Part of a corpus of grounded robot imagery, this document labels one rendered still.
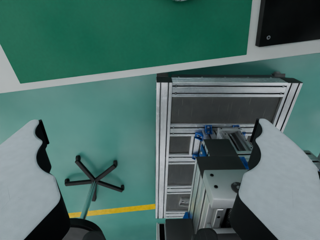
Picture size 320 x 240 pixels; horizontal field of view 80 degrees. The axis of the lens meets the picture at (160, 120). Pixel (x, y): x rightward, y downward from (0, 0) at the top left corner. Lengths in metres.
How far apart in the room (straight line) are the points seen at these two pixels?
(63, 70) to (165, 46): 0.28
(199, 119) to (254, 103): 0.35
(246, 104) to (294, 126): 0.65
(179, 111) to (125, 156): 0.71
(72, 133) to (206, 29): 1.34
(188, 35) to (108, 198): 1.82
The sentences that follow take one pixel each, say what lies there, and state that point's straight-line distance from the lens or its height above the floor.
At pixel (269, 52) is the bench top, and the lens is 0.61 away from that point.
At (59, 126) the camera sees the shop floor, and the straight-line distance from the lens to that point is 1.65.
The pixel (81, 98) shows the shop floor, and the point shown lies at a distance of 1.47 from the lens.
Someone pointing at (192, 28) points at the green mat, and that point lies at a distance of 0.52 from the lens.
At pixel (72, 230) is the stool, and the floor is 0.56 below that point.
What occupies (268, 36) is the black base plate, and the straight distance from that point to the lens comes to 0.57.
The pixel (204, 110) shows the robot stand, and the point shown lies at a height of 0.21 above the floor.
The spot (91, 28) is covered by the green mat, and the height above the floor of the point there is 0.75.
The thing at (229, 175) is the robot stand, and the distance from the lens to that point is 0.53.
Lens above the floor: 1.26
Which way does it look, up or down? 60 degrees down
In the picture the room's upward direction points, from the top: 176 degrees clockwise
